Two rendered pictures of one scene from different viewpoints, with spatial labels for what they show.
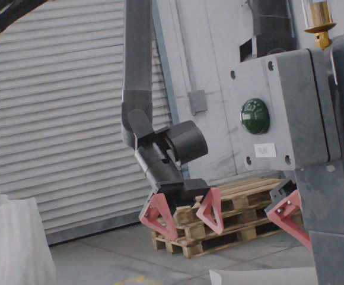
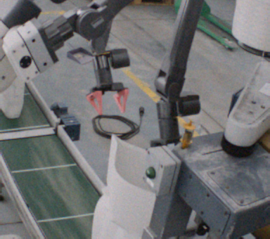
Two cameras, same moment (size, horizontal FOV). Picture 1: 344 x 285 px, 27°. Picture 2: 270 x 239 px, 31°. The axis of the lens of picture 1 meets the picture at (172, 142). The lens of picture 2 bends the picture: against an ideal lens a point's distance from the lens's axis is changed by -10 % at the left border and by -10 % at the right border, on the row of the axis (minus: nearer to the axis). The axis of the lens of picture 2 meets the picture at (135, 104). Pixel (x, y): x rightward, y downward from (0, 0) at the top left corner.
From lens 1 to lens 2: 0.75 m
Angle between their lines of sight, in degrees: 25
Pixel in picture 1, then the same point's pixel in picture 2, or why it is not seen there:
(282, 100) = (161, 178)
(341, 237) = (164, 207)
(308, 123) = (166, 184)
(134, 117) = (98, 41)
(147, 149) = (99, 59)
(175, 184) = (107, 84)
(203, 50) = not seen: outside the picture
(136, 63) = not seen: hidden behind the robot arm
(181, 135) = (119, 55)
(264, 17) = (175, 67)
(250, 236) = (137, 2)
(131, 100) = not seen: hidden behind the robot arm
